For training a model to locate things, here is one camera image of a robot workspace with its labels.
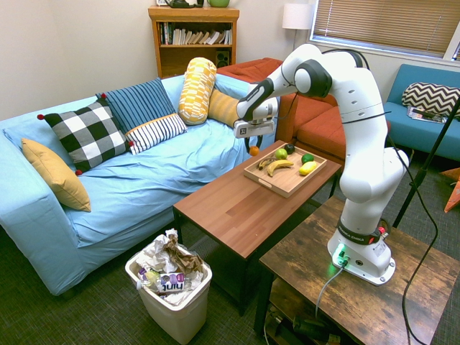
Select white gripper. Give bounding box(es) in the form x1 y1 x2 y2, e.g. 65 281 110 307
233 119 277 155

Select wooden serving tray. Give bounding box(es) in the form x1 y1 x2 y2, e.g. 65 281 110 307
243 140 328 199

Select yellow banana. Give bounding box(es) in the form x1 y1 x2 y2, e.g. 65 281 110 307
266 160 295 178

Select ochre striped pillow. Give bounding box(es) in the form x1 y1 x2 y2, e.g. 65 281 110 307
207 88 242 129

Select yellow lemon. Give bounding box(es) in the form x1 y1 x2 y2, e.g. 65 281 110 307
298 160 318 177

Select orange ottoman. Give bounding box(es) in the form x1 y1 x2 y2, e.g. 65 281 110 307
296 106 392 167

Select orange sofa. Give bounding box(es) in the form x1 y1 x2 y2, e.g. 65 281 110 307
216 57 341 144

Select reddish wood coffee table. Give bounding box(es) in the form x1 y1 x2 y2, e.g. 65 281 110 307
172 139 342 317

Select yellow patterned bolster pillow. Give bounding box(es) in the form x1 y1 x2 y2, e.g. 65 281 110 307
177 57 218 126

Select white navy striped pillow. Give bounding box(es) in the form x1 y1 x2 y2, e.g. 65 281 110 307
124 113 188 156

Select light blue sofa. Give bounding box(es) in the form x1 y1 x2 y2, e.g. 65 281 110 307
0 73 280 296

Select row of books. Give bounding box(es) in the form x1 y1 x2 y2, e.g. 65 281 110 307
159 22 234 46

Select blue striped pillow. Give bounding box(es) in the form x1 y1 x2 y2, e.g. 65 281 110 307
95 77 177 134

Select white shade floor lamp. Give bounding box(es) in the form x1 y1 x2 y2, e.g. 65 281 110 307
282 2 316 52

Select crumpled brown paper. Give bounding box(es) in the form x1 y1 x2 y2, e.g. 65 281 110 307
163 233 206 276

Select wooden bookshelf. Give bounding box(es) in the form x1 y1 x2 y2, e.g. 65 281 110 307
147 5 241 79

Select crumpled white paper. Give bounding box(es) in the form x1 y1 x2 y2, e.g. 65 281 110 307
138 228 180 274

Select black object on bookshelf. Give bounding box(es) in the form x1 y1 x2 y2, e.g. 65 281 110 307
165 0 205 9

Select teal sofa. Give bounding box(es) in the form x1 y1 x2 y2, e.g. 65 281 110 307
382 63 460 162

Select hint water bottle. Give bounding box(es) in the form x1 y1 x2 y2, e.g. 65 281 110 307
135 271 193 294

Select black white checked pillow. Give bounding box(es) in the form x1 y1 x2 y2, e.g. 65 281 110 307
37 93 134 177

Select magazine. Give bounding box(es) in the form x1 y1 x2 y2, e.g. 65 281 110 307
406 106 449 124

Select black tripod stand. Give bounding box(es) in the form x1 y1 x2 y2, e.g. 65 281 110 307
392 91 460 229

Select brown window blinds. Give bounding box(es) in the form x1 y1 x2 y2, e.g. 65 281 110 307
310 0 460 59

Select black white chevron pillow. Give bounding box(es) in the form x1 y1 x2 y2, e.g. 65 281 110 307
401 81 460 120

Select white trash bin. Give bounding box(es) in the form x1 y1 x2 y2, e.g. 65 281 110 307
124 244 213 345

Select dark object under side table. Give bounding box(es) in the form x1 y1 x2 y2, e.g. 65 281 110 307
293 315 341 342

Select rustic dark wood side table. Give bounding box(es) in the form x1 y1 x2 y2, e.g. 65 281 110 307
253 195 460 345

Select mustard yellow pillow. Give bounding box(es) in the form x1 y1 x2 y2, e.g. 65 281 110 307
20 137 92 213

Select orange triangular object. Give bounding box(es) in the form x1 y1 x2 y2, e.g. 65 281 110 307
440 167 460 213

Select grey cable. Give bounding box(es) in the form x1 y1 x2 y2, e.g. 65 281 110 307
315 264 346 319

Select black cable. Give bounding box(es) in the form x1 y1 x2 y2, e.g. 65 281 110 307
386 138 440 345

